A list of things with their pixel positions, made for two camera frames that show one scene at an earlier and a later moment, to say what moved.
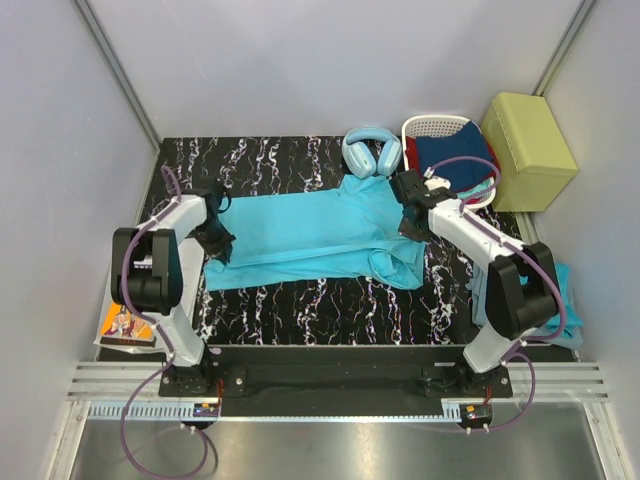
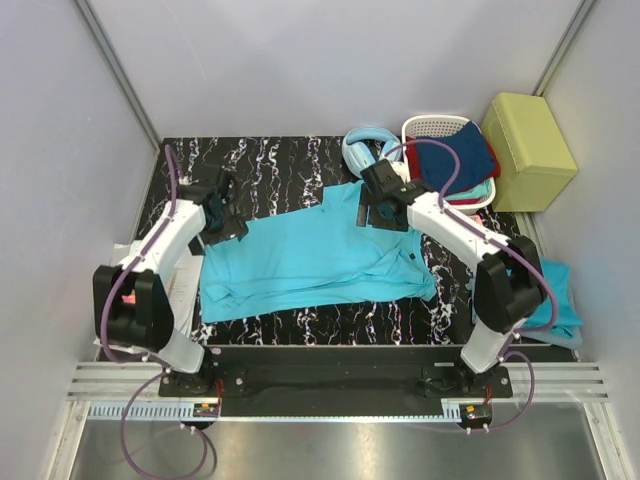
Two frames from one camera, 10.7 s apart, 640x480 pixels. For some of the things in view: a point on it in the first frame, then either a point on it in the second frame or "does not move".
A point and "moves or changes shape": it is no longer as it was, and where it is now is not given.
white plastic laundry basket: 435,125 does not move
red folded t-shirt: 413,159 does not move
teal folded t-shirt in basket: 478,188 does not move
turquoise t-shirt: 353,231 moves or changes shape
